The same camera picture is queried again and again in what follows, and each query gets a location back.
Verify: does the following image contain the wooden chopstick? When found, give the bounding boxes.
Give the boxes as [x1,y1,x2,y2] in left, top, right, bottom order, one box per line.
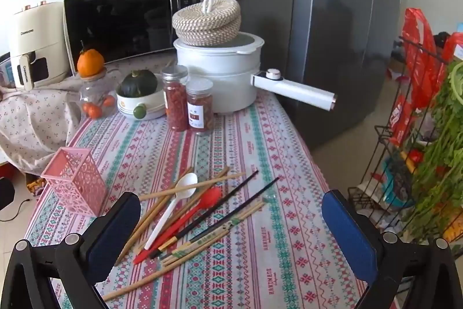
[115,167,195,265]
[134,166,231,253]
[103,235,221,301]
[139,174,247,201]

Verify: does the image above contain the large orange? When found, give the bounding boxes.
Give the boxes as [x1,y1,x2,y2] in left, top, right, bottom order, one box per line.
[77,41,105,78]

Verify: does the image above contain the jar of dried fruit slices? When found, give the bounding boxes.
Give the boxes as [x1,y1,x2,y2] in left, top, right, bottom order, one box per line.
[185,79,215,134]

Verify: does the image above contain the panda print chopsticks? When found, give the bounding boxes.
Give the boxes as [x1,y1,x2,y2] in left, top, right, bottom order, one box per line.
[159,195,279,268]

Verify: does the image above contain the dark green squash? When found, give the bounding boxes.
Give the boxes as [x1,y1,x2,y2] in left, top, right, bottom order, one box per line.
[119,69,158,98]

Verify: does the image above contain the white plastic spoon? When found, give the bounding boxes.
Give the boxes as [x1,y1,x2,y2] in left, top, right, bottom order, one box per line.
[144,172,198,251]

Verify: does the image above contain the pink lattice utensil holder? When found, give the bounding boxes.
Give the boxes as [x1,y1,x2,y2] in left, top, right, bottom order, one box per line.
[41,147,109,216]

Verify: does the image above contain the cream air fryer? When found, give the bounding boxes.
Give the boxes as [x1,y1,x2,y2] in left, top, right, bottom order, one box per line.
[8,1,71,90]

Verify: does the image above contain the floral beige cloth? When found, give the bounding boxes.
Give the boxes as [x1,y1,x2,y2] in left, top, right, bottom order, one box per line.
[0,75,85,175]

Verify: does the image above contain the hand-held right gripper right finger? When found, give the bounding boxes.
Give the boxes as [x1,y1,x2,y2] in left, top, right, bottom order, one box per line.
[321,189,463,309]

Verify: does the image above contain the grey refrigerator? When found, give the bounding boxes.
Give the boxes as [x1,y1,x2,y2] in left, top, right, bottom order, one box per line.
[210,0,404,152]

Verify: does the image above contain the black cable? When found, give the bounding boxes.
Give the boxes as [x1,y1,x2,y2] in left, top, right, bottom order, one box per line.
[0,198,35,223]

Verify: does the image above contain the black chopstick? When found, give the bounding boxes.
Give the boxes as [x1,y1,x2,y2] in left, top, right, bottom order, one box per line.
[149,169,260,259]
[158,177,280,255]

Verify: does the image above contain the jar of red goji berries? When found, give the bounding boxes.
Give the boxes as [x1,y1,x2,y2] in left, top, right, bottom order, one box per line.
[161,65,190,131]

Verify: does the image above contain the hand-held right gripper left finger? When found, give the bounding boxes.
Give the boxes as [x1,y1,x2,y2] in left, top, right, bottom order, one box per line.
[0,191,142,309]

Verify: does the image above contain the white electric cooking pot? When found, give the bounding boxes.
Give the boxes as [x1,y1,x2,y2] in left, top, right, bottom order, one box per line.
[174,31,339,114]

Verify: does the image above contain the red plastic bag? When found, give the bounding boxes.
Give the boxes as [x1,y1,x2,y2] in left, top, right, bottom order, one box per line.
[389,8,449,147]

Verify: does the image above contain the glass jar with wooden lid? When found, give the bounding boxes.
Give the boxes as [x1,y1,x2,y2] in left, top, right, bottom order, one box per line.
[65,68,118,119]

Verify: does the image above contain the patterned red green tablecloth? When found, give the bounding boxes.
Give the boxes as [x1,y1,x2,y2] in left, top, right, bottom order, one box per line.
[23,52,366,309]

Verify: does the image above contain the red plastic spoon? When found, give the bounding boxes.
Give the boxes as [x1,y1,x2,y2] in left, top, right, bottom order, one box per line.
[133,187,222,264]

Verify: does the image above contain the black wire rack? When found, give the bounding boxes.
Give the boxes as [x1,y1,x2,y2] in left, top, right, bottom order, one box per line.
[347,36,463,248]

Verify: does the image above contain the black microwave oven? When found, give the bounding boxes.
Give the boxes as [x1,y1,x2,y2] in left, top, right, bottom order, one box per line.
[63,0,210,74]

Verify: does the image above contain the green leafy vegetables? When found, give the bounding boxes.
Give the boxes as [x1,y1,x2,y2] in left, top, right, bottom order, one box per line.
[401,59,463,244]

